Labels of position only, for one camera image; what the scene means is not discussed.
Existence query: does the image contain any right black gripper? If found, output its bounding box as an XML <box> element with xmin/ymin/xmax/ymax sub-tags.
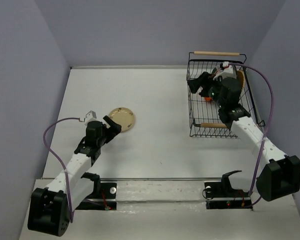
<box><xmin>187</xmin><ymin>71</ymin><xmax>226</xmax><ymax>108</ymax></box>

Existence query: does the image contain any small cream floral plate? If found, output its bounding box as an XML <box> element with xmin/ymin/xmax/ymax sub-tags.
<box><xmin>108</xmin><ymin>107</ymin><xmax>136</xmax><ymax>133</ymax></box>

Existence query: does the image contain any orange plate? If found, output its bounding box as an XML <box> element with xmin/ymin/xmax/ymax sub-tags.
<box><xmin>204</xmin><ymin>97</ymin><xmax>213</xmax><ymax>103</ymax></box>

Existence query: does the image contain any woven bamboo round plate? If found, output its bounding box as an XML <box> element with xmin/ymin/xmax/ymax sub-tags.
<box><xmin>236</xmin><ymin>70</ymin><xmax>246</xmax><ymax>90</ymax></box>

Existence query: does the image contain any white plate teal red rim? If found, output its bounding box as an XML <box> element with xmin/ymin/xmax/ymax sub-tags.
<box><xmin>212</xmin><ymin>65</ymin><xmax>224</xmax><ymax>76</ymax></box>

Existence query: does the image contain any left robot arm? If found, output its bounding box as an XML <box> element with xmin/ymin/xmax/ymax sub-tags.
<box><xmin>27</xmin><ymin>111</ymin><xmax>122</xmax><ymax>237</ymax></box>

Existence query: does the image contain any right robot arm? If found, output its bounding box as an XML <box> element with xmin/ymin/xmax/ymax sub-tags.
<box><xmin>187</xmin><ymin>71</ymin><xmax>300</xmax><ymax>202</ymax></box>

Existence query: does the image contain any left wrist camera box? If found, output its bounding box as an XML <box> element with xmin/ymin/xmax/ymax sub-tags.
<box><xmin>84</xmin><ymin>110</ymin><xmax>97</xmax><ymax>126</ymax></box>

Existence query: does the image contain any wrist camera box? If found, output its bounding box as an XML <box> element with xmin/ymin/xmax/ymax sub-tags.
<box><xmin>84</xmin><ymin>110</ymin><xmax>97</xmax><ymax>126</ymax></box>
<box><xmin>212</xmin><ymin>61</ymin><xmax>237</xmax><ymax>81</ymax></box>

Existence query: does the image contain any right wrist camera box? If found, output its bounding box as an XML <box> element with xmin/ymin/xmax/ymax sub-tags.
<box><xmin>212</xmin><ymin>61</ymin><xmax>237</xmax><ymax>81</ymax></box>

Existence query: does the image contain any black wire dish rack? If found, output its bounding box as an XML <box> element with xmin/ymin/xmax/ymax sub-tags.
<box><xmin>186</xmin><ymin>50</ymin><xmax>266</xmax><ymax>139</ymax></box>

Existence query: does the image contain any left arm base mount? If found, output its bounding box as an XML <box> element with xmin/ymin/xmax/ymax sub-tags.
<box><xmin>76</xmin><ymin>181</ymin><xmax>117</xmax><ymax>211</ymax></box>

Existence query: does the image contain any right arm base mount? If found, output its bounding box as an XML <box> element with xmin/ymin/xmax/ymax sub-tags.
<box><xmin>202</xmin><ymin>181</ymin><xmax>253</xmax><ymax>210</ymax></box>

